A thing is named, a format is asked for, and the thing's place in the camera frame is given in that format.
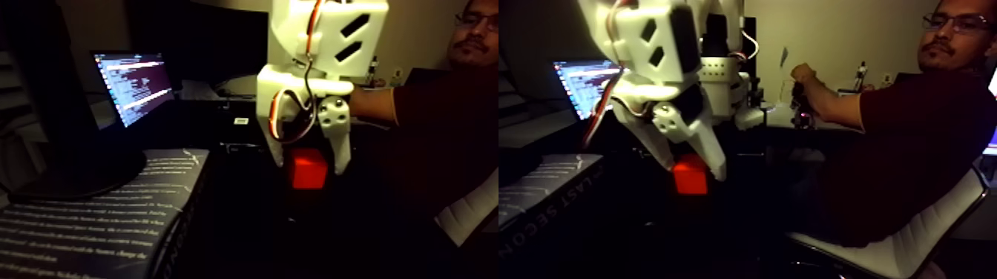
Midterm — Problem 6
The open laptop lit screen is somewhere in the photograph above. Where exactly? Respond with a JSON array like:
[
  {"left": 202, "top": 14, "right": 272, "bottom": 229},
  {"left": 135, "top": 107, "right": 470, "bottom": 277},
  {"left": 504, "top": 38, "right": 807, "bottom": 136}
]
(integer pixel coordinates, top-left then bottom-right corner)
[
  {"left": 91, "top": 51, "right": 177, "bottom": 129},
  {"left": 552, "top": 59, "right": 626, "bottom": 122}
]

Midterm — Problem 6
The grey book white lettering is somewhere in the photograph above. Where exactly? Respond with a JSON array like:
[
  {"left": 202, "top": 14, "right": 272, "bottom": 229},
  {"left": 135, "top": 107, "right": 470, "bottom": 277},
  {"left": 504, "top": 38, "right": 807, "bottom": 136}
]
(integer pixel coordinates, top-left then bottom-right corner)
[
  {"left": 498, "top": 153, "right": 605, "bottom": 263},
  {"left": 0, "top": 148, "right": 212, "bottom": 279}
]

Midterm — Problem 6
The black flat monitor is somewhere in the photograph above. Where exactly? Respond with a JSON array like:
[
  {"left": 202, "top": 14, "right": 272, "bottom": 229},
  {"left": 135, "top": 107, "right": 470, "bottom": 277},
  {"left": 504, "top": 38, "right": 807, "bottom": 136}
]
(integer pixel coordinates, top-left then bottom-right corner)
[{"left": 127, "top": 0, "right": 271, "bottom": 85}]

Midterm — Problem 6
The large dark monitor with stand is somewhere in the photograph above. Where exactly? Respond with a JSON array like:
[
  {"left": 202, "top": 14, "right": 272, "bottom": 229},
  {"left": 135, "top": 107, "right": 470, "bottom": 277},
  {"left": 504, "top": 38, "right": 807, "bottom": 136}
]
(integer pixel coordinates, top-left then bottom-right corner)
[{"left": 0, "top": 0, "right": 149, "bottom": 202}]

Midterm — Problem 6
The dark leader arm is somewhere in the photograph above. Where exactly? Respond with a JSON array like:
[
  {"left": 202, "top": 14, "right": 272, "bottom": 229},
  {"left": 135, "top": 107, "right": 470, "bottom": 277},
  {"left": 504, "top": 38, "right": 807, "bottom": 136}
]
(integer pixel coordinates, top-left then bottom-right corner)
[{"left": 790, "top": 82, "right": 817, "bottom": 131}]

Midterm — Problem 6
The person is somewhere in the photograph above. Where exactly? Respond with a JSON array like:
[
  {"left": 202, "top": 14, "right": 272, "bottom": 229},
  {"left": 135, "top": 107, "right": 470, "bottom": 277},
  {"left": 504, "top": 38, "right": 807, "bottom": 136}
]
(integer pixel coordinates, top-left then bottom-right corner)
[
  {"left": 349, "top": 0, "right": 499, "bottom": 221},
  {"left": 790, "top": 0, "right": 997, "bottom": 249}
]

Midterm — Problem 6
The red cube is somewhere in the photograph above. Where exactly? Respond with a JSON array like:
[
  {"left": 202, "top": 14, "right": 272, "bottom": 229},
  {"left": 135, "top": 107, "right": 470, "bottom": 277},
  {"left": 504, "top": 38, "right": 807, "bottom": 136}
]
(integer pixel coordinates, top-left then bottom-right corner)
[
  {"left": 289, "top": 147, "right": 331, "bottom": 191},
  {"left": 673, "top": 154, "right": 712, "bottom": 196}
]

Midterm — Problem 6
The person's hand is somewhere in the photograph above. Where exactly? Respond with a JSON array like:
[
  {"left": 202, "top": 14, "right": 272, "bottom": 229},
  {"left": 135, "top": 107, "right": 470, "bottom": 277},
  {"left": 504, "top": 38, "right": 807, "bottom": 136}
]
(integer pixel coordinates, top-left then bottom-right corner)
[{"left": 789, "top": 64, "right": 820, "bottom": 99}]

